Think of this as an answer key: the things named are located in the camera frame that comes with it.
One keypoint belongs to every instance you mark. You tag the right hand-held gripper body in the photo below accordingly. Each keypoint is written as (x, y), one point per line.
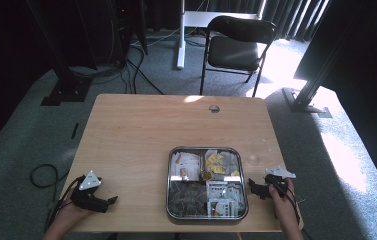
(276, 185)

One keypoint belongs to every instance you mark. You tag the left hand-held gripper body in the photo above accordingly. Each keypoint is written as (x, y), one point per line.
(87, 198)

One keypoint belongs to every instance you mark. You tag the square metal compartment tray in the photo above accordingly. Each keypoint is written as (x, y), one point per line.
(168, 186)

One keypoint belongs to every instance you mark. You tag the person's right hand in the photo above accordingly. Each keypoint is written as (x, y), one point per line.
(284, 208)

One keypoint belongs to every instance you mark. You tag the person's left hand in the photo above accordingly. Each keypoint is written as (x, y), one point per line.
(67, 218)

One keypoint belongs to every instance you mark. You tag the pile of white printed packets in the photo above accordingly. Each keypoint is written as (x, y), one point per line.
(226, 198)

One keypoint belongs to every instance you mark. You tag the pile of yellow tea bags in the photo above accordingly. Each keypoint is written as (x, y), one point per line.
(217, 163)

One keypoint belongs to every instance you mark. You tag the small gold foil packet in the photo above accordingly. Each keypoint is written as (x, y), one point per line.
(205, 175)

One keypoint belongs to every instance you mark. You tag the small black bar on floor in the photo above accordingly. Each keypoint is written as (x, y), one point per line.
(75, 130)

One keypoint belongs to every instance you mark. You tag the pile of dark packets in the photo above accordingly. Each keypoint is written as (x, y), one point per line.
(187, 200)

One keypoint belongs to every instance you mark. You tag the black metal stand with base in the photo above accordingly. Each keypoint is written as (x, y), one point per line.
(304, 100)
(67, 86)

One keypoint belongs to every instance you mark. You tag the black folding chair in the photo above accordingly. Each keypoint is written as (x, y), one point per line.
(232, 53)

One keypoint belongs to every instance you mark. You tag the dark pleated curtain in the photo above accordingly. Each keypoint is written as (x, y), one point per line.
(286, 16)

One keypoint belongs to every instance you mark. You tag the black computer cabinet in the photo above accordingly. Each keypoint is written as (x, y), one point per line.
(109, 30)

